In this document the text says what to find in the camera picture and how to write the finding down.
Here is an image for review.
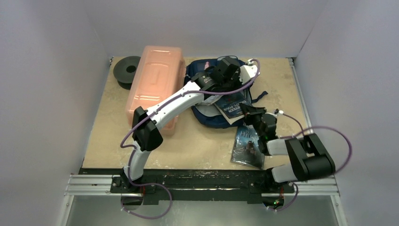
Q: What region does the navy blue student backpack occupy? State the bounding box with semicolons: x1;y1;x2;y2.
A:
184;56;268;129

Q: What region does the Nineteen Eighty-Four book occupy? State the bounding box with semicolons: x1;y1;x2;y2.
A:
214;93;252;127

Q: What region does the dark book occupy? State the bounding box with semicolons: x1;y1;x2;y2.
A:
231;125;264;169

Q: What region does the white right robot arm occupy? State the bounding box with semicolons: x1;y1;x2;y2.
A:
239;104;336;192

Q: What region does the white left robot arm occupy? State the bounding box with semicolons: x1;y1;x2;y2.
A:
120;56;254;193

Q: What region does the pink translucent storage box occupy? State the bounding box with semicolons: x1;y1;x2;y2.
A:
125;46;186;127

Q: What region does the black filament spool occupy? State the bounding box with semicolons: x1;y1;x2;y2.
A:
113;56;141;90

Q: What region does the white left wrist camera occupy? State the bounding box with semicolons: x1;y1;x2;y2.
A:
239;62;260;84

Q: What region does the aluminium frame rail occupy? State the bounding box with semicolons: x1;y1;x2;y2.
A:
296;176;339;196

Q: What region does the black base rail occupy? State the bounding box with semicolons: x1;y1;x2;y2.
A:
78;167;322;205

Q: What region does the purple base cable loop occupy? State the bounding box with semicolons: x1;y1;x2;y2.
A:
120;182;173;219

